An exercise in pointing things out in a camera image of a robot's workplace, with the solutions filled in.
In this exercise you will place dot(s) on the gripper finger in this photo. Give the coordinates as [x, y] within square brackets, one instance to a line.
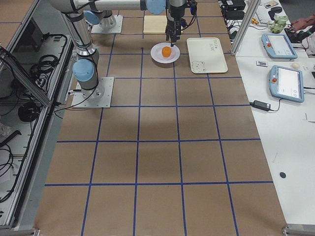
[167, 35]
[173, 40]

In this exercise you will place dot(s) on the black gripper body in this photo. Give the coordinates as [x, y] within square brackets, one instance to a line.
[173, 17]

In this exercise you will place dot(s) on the orange fruit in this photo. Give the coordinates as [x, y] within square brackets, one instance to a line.
[166, 51]

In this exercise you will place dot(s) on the white round plate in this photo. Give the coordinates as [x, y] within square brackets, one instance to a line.
[157, 56]

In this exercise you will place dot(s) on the cream bear tray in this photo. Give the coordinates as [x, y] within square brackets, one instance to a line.
[206, 55]

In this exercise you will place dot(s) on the bamboo cutting board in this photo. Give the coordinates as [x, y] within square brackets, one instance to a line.
[155, 24]

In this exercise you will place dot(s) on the black power brick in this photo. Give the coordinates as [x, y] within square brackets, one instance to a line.
[234, 15]

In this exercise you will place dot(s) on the brass cylinder tool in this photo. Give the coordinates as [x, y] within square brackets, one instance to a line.
[254, 21]

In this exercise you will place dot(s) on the white keyboard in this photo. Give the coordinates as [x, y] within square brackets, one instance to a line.
[262, 15]

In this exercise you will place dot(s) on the small white card box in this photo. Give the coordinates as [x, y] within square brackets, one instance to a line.
[262, 63]

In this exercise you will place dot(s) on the green plush toy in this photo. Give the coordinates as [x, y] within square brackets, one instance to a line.
[278, 24]

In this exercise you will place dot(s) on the blue teach pendant far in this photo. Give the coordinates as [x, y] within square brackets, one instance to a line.
[278, 46]

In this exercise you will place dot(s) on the blue teach pendant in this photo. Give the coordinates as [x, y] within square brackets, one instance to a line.
[278, 46]
[286, 83]

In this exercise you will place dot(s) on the black power adapter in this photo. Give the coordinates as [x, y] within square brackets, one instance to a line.
[260, 105]

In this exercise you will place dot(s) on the blue teach pendant near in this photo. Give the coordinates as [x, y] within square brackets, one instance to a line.
[286, 83]

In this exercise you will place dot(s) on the beige egg ball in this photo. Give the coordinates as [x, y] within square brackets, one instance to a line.
[295, 65]

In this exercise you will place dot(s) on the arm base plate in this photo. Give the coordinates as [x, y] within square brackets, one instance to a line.
[96, 29]
[99, 98]

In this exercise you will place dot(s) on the aluminium frame post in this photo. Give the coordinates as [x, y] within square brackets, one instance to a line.
[251, 10]

